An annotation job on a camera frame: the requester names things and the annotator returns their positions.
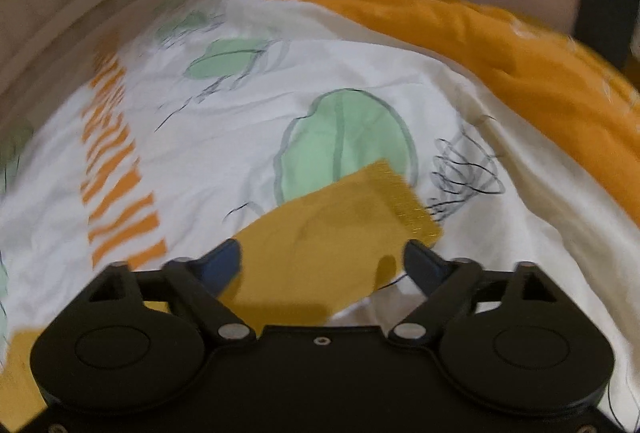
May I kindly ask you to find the mustard yellow knit sweater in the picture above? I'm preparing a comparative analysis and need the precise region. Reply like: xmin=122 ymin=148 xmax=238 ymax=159
xmin=1 ymin=161 xmax=442 ymax=430

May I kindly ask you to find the white patterned duvet cover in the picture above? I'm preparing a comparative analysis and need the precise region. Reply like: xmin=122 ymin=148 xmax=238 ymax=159
xmin=1 ymin=0 xmax=639 ymax=430

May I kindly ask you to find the orange blanket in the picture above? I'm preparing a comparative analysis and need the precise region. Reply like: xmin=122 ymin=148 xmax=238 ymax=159
xmin=299 ymin=0 xmax=639 ymax=221

